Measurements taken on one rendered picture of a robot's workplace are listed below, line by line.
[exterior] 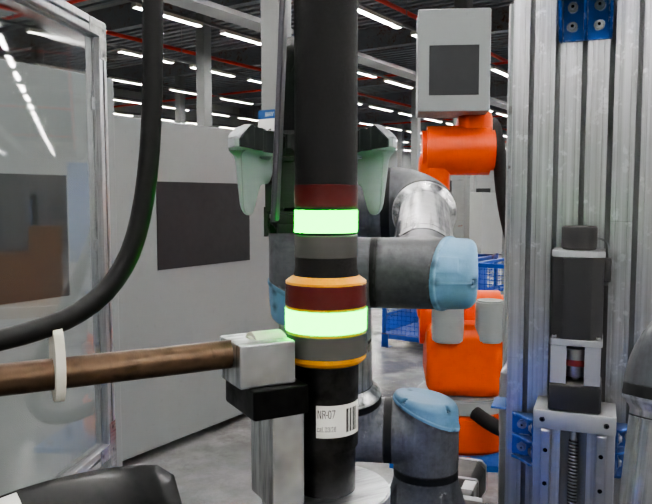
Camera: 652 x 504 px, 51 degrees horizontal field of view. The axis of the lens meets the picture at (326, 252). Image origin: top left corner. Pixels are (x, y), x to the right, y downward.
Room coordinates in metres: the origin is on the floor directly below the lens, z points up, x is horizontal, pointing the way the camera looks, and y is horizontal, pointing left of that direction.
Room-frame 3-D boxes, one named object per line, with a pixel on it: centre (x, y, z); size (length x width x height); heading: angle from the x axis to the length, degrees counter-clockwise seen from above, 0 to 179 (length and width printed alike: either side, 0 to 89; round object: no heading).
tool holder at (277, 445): (0.36, 0.01, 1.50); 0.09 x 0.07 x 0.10; 118
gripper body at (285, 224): (0.58, 0.02, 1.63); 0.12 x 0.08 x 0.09; 3
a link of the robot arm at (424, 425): (1.21, -0.17, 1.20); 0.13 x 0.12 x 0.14; 82
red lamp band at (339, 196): (0.36, 0.00, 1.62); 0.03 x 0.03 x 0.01
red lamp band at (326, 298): (0.36, 0.00, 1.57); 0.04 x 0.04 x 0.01
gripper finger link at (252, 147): (0.48, 0.05, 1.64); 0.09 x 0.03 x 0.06; 162
